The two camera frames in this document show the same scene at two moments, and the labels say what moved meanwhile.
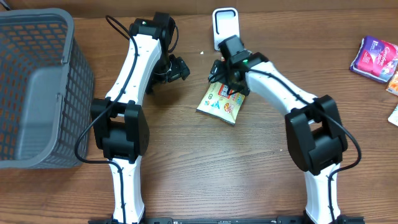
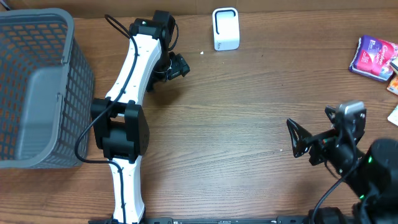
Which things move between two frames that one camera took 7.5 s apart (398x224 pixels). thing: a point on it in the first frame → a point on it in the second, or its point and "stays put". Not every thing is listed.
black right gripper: x=216 y=74 → x=300 y=140
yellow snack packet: x=217 y=103 → x=393 y=63
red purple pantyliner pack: x=376 y=58 stays put
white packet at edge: x=393 y=117 stays put
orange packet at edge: x=392 y=84 stays put
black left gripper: x=180 y=69 stays put
